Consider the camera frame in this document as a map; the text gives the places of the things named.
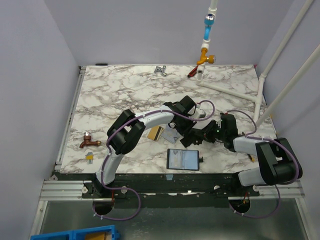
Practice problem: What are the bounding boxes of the silver grey credit card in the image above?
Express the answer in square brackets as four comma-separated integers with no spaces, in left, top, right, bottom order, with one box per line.
[160,125,180,144]

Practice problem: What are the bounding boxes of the small black card stack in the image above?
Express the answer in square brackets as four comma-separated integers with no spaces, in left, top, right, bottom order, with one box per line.
[180,128,204,148]

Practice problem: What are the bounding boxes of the gold credit card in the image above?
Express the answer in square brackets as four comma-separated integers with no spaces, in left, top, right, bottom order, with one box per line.
[147,125,164,141]

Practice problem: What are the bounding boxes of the black leather card holder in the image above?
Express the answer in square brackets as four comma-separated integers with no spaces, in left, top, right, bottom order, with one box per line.
[166,148,204,171]

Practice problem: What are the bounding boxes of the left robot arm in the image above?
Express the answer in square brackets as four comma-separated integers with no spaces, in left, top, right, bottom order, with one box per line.
[93,96,196,198]

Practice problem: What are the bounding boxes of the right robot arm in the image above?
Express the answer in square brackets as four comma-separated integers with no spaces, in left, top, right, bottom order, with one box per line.
[189,113,303,196]

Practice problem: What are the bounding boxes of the silver metal clamp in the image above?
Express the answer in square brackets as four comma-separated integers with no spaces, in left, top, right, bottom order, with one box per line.
[154,65,167,77]

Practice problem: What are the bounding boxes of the orange pipe valve fitting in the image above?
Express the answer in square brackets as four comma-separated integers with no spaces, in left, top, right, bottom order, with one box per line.
[196,47,216,66]

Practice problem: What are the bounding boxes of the brown brass pipe fitting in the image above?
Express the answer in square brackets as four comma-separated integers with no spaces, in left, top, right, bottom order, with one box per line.
[79,132,102,149]

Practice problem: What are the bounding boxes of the yellow hex key set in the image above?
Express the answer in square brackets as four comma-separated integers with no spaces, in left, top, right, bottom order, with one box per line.
[85,152,94,165]

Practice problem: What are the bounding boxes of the blue plastic bin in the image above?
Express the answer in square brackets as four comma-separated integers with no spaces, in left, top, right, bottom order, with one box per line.
[30,225,120,240]

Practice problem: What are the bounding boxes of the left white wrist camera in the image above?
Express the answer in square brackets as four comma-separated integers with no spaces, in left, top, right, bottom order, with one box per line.
[193,107,207,119]

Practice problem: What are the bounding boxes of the red handled tool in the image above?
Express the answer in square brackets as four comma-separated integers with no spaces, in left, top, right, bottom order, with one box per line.
[187,66,198,78]

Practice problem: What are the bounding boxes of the yellow handled pliers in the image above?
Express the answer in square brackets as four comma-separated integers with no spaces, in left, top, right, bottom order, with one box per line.
[248,154,256,163]

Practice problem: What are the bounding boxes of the white PVC pipe frame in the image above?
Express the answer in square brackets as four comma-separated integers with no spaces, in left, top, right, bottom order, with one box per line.
[196,0,320,127]

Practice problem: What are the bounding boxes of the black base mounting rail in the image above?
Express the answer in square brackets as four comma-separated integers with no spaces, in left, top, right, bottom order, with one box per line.
[82,173,259,208]

